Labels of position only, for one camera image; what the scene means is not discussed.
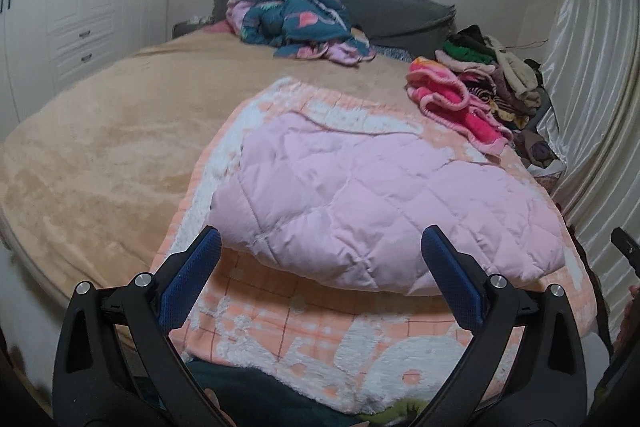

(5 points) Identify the pink quilted jacket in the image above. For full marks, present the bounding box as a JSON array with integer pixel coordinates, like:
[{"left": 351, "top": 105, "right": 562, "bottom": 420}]
[{"left": 206, "top": 113, "right": 565, "bottom": 296}]

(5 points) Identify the pink fleece garment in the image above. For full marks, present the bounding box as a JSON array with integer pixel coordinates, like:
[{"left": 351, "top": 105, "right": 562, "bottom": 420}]
[{"left": 405, "top": 57, "right": 513, "bottom": 156}]

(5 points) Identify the green yellow clothing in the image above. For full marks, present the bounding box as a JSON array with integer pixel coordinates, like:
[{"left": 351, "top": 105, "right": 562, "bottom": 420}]
[{"left": 359, "top": 399, "right": 428, "bottom": 426}]

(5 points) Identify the bag of clothes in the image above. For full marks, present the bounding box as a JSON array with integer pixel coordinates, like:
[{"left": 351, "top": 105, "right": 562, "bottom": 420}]
[{"left": 514, "top": 129, "right": 565, "bottom": 188}]

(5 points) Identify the cream satin curtain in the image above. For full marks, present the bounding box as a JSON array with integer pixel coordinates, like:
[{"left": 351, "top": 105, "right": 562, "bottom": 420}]
[{"left": 540, "top": 0, "right": 639, "bottom": 335}]

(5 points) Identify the tan bed cover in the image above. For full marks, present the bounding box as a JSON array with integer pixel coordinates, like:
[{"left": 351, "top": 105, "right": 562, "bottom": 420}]
[{"left": 1, "top": 30, "right": 410, "bottom": 306}]

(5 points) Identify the grey headboard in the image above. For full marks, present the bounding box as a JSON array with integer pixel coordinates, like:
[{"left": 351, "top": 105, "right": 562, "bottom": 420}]
[{"left": 213, "top": 0, "right": 456, "bottom": 56}]

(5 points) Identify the person's right hand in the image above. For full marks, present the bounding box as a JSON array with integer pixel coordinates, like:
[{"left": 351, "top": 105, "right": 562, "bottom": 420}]
[{"left": 615, "top": 285, "right": 639, "bottom": 349}]

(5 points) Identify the teal flamingo quilt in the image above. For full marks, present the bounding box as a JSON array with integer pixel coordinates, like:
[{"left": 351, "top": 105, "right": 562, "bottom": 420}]
[{"left": 226, "top": 0, "right": 375, "bottom": 66}]

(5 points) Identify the pile of folded clothes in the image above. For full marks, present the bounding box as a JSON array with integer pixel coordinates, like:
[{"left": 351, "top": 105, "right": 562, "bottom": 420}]
[{"left": 435, "top": 25, "right": 550, "bottom": 131}]

